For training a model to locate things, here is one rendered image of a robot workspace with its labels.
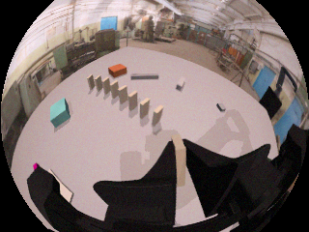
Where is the teal box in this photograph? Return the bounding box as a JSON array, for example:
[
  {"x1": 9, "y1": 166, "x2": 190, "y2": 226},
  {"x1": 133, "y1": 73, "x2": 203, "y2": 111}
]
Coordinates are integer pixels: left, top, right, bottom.
[{"x1": 50, "y1": 98, "x2": 70, "y2": 128}]

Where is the orange block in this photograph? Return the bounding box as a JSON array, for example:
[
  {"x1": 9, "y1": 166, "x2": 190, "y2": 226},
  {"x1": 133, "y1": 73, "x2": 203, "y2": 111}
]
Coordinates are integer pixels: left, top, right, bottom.
[{"x1": 108, "y1": 63, "x2": 127, "y2": 77}]

